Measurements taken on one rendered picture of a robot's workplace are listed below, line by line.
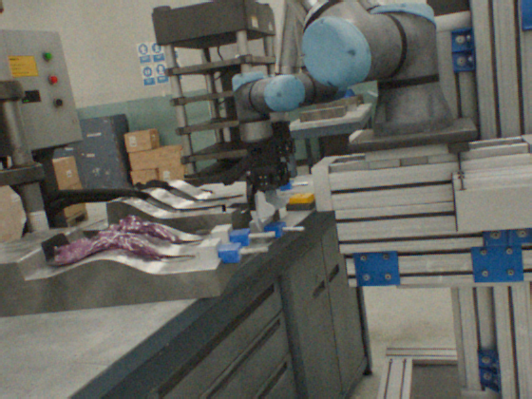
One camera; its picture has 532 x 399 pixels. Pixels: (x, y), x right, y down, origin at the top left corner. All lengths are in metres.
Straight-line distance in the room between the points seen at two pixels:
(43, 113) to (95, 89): 6.91
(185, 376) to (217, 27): 4.49
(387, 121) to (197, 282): 0.47
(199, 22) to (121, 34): 3.44
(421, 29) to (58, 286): 0.82
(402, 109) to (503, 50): 0.28
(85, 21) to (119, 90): 1.10
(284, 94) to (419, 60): 0.28
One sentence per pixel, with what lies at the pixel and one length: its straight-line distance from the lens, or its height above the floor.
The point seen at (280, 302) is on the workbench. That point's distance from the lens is 1.52.
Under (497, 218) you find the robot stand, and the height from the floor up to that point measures 0.90.
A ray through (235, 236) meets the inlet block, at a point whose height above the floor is 0.87.
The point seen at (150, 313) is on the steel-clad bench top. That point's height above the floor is 0.80.
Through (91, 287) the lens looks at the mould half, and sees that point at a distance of 1.11.
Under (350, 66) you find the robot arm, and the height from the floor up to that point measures 1.17.
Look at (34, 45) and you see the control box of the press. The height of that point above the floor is 1.42.
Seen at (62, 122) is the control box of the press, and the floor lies 1.15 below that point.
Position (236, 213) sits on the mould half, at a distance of 1.32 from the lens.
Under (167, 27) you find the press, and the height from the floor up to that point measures 1.86.
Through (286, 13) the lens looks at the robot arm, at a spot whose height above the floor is 1.36.
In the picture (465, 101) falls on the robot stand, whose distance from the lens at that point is 1.30.
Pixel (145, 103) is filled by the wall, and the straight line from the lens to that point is 8.61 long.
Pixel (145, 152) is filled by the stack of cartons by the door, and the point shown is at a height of 0.52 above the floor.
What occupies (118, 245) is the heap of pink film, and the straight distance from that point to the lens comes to 1.13.
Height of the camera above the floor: 1.16
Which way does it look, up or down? 11 degrees down
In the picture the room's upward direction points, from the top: 9 degrees counter-clockwise
